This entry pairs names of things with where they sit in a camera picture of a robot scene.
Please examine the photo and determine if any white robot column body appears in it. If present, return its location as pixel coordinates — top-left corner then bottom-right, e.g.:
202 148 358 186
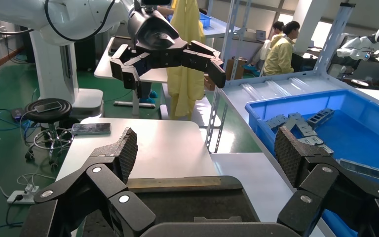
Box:
29 31 105 119

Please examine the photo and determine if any black foam-lined container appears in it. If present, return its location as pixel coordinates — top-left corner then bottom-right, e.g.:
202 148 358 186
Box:
81 176 259 237

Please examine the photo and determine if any small brown cardboard box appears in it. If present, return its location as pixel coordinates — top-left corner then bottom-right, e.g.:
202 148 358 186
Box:
204 74 216 91

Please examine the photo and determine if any large blue plastic bin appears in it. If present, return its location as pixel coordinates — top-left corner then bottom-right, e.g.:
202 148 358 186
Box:
245 89 379 237

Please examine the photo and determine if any long grey metal part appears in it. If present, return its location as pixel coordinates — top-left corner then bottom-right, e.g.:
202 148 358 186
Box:
338 158 379 186

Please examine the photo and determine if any white desk with metal leg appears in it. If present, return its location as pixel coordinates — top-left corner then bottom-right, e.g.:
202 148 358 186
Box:
94 36 169 119

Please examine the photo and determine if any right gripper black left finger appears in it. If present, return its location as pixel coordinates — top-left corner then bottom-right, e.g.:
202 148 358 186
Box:
19 126 157 237

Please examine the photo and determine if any hanging yellow gown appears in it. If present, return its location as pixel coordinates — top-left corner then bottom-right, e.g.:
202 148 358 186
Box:
166 0 206 120

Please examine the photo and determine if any white workbench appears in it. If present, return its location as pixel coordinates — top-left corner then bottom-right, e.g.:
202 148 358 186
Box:
202 16 259 43

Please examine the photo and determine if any round black stool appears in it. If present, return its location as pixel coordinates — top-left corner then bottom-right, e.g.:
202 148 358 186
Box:
23 98 76 166

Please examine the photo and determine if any white standing fan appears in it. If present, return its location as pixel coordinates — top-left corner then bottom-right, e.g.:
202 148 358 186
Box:
259 39 272 61

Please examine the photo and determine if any white floor cable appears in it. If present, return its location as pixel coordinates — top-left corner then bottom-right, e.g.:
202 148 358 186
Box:
0 163 56 198

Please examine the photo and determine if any small blue bag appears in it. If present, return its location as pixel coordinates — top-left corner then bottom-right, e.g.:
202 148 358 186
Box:
241 64 259 78

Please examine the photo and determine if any dark tray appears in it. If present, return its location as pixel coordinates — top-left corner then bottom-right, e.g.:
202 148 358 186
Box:
109 35 135 56

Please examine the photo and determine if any smartphone with charging cable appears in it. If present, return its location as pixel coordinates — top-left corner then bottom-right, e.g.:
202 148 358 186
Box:
34 101 63 114

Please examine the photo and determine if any white power strip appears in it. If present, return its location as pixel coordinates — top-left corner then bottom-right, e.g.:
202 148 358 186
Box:
7 185 43 205

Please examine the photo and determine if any black power bank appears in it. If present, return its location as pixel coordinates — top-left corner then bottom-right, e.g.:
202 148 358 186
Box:
10 108 26 120

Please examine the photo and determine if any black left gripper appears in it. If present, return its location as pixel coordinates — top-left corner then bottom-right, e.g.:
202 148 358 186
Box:
109 6 227 99

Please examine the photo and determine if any white humanoid robot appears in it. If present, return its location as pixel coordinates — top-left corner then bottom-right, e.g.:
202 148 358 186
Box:
336 24 379 66

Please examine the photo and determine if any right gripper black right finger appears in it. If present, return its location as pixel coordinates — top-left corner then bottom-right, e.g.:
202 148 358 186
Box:
273 125 379 237

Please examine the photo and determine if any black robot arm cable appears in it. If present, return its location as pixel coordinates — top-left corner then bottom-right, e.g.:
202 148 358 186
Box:
0 26 34 36
44 0 116 43

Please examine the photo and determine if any person with blue shoe covers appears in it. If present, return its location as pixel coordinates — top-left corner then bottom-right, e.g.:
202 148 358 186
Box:
137 80 159 105

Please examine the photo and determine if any blue floor cable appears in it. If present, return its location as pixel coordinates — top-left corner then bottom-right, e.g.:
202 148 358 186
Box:
0 108 40 131

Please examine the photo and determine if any upright dark metal part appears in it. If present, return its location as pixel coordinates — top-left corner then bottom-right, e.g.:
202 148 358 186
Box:
307 108 335 129

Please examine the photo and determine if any dark smartphone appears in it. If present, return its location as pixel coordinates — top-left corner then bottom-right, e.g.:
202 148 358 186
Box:
71 122 112 136

